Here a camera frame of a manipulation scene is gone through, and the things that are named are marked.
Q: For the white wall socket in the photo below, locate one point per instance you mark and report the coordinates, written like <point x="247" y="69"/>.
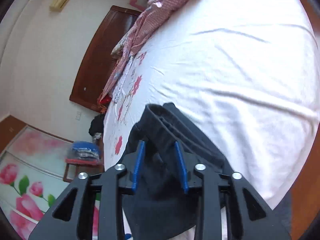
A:
<point x="78" y="115"/>

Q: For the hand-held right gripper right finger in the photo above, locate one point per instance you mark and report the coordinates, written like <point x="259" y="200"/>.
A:
<point x="181" y="165"/>

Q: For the pink patterned quilt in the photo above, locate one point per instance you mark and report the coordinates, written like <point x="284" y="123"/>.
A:
<point x="160" y="2"/>

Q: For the wooden chair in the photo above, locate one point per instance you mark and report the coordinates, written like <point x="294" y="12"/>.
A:
<point x="72" y="167"/>

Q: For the bed with white floral sheet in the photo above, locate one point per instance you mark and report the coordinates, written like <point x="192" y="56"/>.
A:
<point x="225" y="67"/>

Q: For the black pants with white print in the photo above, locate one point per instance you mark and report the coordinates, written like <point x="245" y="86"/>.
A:
<point x="160" y="180"/>

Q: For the dark wooden headboard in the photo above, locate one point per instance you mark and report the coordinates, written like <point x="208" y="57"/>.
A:
<point x="100" y="55"/>

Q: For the plastic bag of clothes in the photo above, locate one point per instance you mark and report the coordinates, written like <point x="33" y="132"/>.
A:
<point x="83" y="151"/>

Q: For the flower printed wardrobe door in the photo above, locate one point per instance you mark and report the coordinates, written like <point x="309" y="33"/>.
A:
<point x="37" y="160"/>

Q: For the red cloth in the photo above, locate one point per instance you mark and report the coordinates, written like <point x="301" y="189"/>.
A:
<point x="105" y="100"/>

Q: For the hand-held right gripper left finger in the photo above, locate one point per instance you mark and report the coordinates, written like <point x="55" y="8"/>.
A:
<point x="138" y="165"/>

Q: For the dark clothes pile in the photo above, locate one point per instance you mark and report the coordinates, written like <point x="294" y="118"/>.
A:
<point x="96" y="127"/>

